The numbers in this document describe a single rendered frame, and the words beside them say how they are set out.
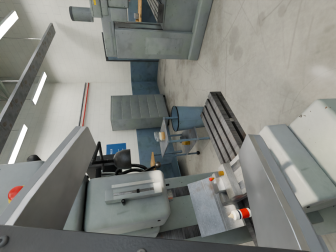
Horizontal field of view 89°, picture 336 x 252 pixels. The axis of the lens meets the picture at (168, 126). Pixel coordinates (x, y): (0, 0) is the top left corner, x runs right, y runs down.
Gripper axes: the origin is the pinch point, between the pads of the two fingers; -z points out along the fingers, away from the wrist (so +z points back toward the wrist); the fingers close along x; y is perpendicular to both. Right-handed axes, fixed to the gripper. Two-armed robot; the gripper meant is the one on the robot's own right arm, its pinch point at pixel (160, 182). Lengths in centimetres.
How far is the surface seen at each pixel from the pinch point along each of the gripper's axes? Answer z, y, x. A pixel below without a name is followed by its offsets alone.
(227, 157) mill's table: -56, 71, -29
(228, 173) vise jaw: -40, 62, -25
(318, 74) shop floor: -127, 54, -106
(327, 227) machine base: -41, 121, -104
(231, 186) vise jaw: -34, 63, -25
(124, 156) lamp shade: -31, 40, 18
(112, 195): -22, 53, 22
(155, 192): -25, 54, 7
